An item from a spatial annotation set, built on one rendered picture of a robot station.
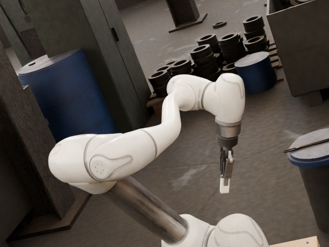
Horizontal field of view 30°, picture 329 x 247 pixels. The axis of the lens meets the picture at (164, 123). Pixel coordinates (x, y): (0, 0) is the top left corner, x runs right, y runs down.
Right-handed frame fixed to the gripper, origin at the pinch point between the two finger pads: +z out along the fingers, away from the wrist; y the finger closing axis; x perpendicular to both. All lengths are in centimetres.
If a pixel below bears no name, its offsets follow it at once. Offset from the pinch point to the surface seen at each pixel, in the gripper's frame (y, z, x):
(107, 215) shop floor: 154, 111, 33
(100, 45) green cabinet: 285, 37, 26
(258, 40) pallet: 309, 47, -113
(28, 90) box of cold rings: 249, 58, 82
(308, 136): 66, 18, -60
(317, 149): 50, 16, -58
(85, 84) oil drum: 268, 62, 39
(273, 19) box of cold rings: 206, -1, -88
